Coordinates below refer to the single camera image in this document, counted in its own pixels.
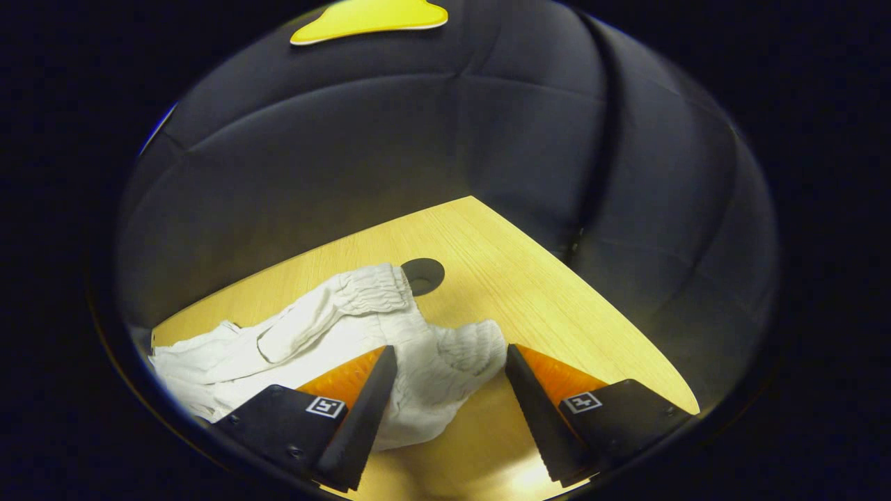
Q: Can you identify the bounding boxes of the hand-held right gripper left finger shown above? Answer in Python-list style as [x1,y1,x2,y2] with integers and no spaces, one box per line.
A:
[207,346,398,493]

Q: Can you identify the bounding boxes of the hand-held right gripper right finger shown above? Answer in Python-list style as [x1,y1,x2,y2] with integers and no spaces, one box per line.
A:
[505,344,698,489]

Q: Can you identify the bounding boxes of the white jeans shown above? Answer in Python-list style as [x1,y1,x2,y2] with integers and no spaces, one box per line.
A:
[148,263,507,452]

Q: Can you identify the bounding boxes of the black backdrop cloth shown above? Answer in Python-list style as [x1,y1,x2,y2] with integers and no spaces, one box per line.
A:
[115,0,780,425]

